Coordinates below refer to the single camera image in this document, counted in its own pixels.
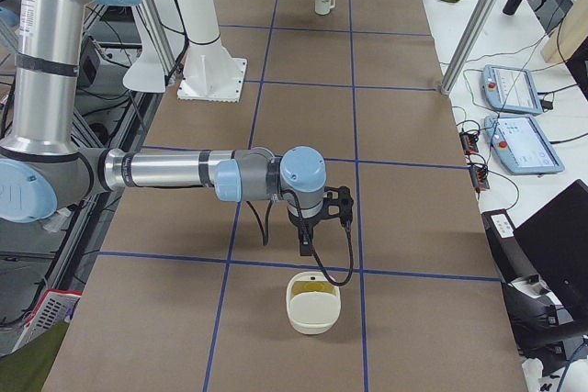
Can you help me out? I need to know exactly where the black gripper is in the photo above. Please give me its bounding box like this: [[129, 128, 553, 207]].
[[288, 207, 325, 256]]

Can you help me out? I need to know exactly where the yellow lemon slice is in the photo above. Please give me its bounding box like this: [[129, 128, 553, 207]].
[[291, 280, 335, 297]]

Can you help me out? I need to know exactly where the white ribbed mug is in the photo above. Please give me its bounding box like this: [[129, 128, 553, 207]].
[[314, 0, 336, 16]]

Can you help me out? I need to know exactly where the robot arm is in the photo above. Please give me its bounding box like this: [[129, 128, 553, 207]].
[[1, 0, 330, 255]]

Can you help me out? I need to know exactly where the near orange usb hub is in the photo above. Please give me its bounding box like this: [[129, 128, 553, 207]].
[[469, 163, 490, 193]]

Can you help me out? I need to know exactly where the near teach pendant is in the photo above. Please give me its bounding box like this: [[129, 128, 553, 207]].
[[484, 115, 565, 175]]

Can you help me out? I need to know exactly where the teach pendant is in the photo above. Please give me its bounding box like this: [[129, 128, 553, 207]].
[[484, 115, 565, 175], [482, 64, 543, 116]]

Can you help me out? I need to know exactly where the black office chair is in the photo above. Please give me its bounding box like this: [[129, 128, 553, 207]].
[[481, 179, 587, 354]]

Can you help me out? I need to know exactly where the far teach pendant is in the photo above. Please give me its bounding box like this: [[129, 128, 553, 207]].
[[482, 64, 543, 116]]

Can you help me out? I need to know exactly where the red white basket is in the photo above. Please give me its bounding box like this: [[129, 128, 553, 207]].
[[13, 289, 82, 352]]

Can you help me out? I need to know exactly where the wooden board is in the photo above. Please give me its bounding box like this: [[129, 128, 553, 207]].
[[541, 0, 587, 63]]

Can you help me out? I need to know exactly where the aluminium frame post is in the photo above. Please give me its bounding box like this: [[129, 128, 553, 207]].
[[439, 0, 497, 95]]

